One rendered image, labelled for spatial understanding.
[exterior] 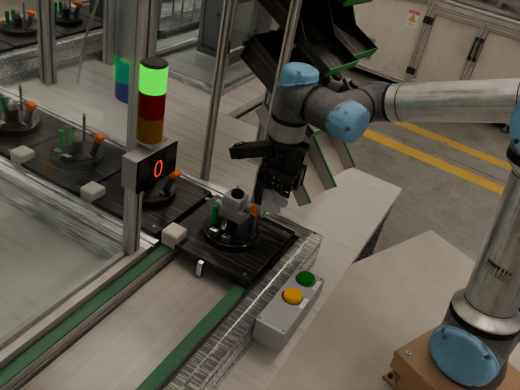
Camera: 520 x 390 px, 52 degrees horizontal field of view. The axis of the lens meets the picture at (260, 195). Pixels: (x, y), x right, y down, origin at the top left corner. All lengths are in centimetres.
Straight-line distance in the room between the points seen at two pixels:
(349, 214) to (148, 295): 74
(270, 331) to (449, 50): 430
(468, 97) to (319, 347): 62
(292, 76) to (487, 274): 48
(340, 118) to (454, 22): 420
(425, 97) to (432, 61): 422
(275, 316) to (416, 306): 45
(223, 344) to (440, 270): 76
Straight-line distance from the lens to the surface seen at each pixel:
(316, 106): 100
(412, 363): 118
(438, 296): 151
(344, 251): 153
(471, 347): 96
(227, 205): 124
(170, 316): 117
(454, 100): 101
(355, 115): 98
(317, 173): 151
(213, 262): 122
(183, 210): 136
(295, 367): 120
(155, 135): 103
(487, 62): 514
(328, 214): 165
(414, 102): 104
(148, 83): 98
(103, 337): 113
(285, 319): 115
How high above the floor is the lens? 177
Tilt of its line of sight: 33 degrees down
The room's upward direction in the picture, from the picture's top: 12 degrees clockwise
